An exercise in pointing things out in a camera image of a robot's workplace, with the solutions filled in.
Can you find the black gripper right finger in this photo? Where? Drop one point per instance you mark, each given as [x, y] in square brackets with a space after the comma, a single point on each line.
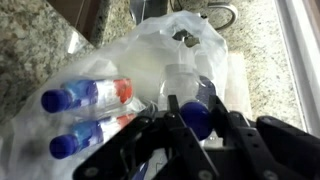
[253, 143]

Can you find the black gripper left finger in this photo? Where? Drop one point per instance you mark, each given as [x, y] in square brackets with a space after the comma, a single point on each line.
[180, 143]

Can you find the Fiji water bottle blue cap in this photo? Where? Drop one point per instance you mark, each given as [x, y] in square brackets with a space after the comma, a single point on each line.
[80, 135]
[83, 93]
[196, 118]

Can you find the translucent white plastic bag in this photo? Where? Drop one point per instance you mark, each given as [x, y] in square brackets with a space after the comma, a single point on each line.
[150, 56]

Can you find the chrome curved bar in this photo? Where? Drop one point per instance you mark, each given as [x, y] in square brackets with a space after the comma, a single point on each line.
[231, 15]

